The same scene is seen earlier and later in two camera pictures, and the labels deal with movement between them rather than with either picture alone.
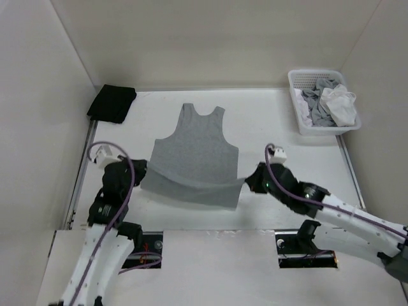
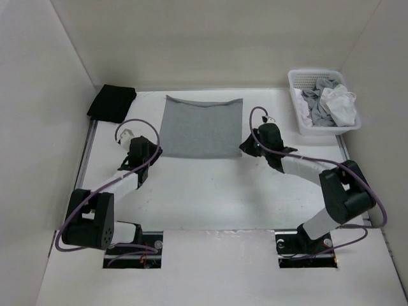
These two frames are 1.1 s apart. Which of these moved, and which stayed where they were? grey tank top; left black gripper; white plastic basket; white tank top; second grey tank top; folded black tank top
Moved: left black gripper; grey tank top
Stayed: white tank top; folded black tank top; second grey tank top; white plastic basket
